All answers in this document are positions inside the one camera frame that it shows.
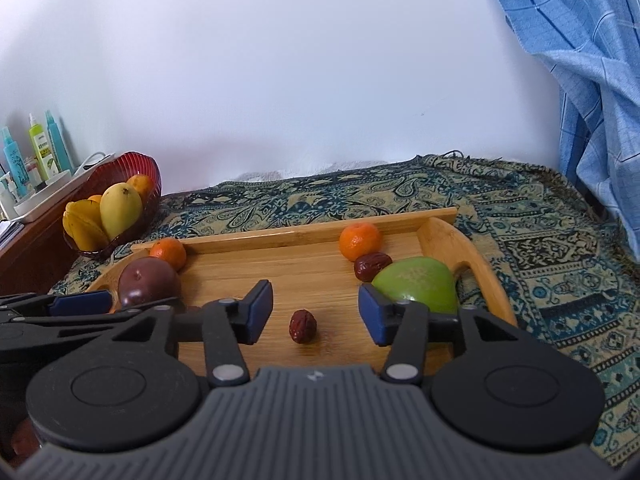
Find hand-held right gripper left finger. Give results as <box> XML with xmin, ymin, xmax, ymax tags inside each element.
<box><xmin>107</xmin><ymin>279</ymin><xmax>275</xmax><ymax>389</ymax></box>

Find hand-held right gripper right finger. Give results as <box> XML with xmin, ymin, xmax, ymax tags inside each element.
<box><xmin>358</xmin><ymin>282</ymin><xmax>509</xmax><ymax>387</ymax></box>

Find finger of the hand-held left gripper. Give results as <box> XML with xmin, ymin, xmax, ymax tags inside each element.
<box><xmin>0</xmin><ymin>312</ymin><xmax>127</xmax><ymax>339</ymax></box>
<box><xmin>0</xmin><ymin>289</ymin><xmax>114</xmax><ymax>317</ymax></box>

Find small red date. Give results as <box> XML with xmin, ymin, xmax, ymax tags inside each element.
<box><xmin>289</xmin><ymin>309</ymin><xmax>319</xmax><ymax>345</ymax></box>

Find wooden tray with handles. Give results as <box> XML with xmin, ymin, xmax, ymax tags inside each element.
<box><xmin>85</xmin><ymin>206</ymin><xmax>519</xmax><ymax>379</ymax></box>

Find green apple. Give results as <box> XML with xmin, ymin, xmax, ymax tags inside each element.
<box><xmin>372</xmin><ymin>256</ymin><xmax>460</xmax><ymax>316</ymax></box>

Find purple passion fruit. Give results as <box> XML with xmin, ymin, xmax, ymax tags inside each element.
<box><xmin>117</xmin><ymin>257</ymin><xmax>182</xmax><ymax>310</ymax></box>

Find orange tangerine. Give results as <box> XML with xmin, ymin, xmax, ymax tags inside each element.
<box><xmin>339</xmin><ymin>221</ymin><xmax>384</xmax><ymax>263</ymax></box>
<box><xmin>149</xmin><ymin>237</ymin><xmax>188</xmax><ymax>271</ymax></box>

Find dark wooden cabinet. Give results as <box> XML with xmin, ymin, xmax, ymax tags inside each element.
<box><xmin>0</xmin><ymin>195</ymin><xmax>97</xmax><ymax>297</ymax></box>

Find yellow starfruit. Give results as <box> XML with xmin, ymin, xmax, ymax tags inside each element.
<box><xmin>62</xmin><ymin>199</ymin><xmax>111</xmax><ymax>252</ymax></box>

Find stack of papers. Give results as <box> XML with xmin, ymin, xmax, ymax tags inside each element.
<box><xmin>0</xmin><ymin>220</ymin><xmax>24</xmax><ymax>249</ymax></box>

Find yellow mango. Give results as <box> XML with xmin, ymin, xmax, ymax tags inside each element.
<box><xmin>100</xmin><ymin>183</ymin><xmax>144</xmax><ymax>241</ymax></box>

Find white plastic tray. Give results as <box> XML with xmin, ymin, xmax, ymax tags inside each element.
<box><xmin>14</xmin><ymin>169</ymin><xmax>73</xmax><ymax>224</ymax></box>

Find small white bottle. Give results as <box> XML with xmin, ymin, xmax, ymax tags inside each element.
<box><xmin>0</xmin><ymin>172</ymin><xmax>16</xmax><ymax>219</ymax></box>

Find orange in red bowl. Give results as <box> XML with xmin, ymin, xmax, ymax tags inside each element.
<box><xmin>126</xmin><ymin>174</ymin><xmax>155</xmax><ymax>204</ymax></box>

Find red glass fruit bowl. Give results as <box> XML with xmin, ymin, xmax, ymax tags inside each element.
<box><xmin>62</xmin><ymin>151</ymin><xmax>163</xmax><ymax>260</ymax></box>

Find patterned teal bottle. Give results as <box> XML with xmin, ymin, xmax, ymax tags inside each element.
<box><xmin>0</xmin><ymin>127</ymin><xmax>27</xmax><ymax>196</ymax></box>

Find plain teal bottle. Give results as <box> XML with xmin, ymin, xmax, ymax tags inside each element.
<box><xmin>45</xmin><ymin>110</ymin><xmax>64</xmax><ymax>174</ymax></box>

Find teal paisley patterned blanket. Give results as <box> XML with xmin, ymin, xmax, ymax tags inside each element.
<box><xmin>47</xmin><ymin>152</ymin><xmax>640</xmax><ymax>472</ymax></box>

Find blue plaid cloth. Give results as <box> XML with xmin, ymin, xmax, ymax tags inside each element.
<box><xmin>477</xmin><ymin>0</ymin><xmax>640</xmax><ymax>264</ymax></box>

